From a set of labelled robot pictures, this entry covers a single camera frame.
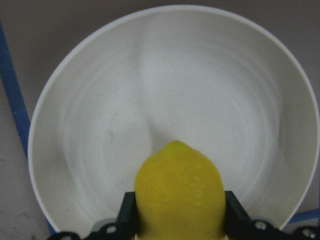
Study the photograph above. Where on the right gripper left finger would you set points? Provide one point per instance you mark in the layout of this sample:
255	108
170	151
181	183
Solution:
127	216

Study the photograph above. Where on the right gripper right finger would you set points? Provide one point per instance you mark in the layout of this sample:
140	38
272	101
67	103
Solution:
236	217

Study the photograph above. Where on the yellow lemon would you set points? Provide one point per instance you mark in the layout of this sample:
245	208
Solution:
180	196

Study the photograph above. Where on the white bowl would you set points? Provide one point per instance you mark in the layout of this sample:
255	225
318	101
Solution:
204	76

